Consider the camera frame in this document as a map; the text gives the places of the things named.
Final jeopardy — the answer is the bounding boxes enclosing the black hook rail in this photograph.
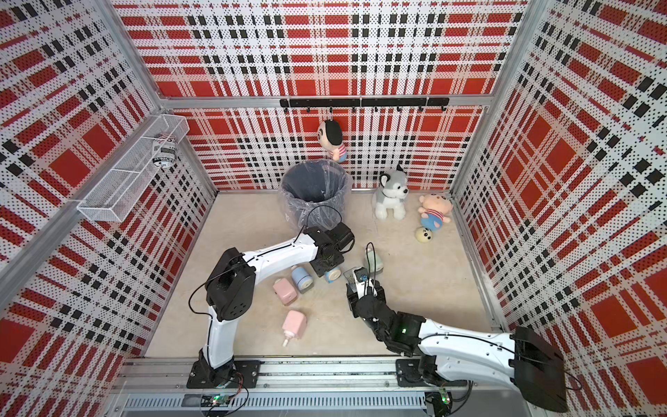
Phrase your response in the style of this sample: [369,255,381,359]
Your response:
[279,97,451,112]

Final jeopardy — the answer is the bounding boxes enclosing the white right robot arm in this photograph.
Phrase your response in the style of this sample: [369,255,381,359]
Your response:
[347,288,568,413]

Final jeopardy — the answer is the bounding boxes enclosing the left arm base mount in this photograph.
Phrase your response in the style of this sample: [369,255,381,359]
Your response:
[186,358,262,389]

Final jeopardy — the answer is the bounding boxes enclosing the light blue pencil sharpener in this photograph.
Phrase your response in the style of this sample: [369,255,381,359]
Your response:
[291,266,314,294]

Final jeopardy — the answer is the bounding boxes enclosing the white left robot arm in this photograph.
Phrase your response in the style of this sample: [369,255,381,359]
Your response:
[203,222,355,370]

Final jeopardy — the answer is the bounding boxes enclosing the white wire mesh shelf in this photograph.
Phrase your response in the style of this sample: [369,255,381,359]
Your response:
[77,114,189,222]

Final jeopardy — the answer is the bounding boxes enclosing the grey white husky plush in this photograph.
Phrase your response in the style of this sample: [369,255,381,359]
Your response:
[372,164,409,221]

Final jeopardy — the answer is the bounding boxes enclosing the aluminium front rail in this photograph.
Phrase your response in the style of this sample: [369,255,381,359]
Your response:
[102,356,546,416]

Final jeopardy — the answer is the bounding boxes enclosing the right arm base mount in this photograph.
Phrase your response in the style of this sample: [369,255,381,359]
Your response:
[395,356,467,387]

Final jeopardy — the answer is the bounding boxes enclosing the hanging boy doll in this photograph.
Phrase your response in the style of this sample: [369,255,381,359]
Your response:
[317,120,347,163]

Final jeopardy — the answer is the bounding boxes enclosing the dark grey trash bin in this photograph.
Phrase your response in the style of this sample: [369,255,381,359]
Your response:
[280,160,353,233]

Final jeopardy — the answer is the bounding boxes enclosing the pink pencil sharpener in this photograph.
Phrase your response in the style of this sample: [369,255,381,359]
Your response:
[273,278,299,306]
[282,310,307,347]

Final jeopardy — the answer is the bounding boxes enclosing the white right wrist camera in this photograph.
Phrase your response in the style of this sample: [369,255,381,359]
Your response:
[354,267,377,298]

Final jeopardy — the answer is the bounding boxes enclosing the clear plastic bin liner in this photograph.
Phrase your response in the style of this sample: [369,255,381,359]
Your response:
[277,158,354,233]

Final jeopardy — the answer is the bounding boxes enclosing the cream round face ball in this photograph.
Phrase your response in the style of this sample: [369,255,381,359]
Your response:
[414,227,433,243]

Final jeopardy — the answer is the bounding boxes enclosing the small striped can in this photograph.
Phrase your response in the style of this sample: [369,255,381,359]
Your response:
[152,134,177,169]

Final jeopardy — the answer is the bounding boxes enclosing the pink pig plush blue shirt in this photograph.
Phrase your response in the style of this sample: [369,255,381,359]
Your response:
[418,194,453,231]

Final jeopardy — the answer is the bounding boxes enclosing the green pencil sharpener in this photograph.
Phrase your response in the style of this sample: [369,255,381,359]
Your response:
[363,247,384,276]

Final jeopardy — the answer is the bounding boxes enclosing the bright blue pencil sharpener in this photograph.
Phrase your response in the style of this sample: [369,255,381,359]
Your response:
[324,267,342,283]

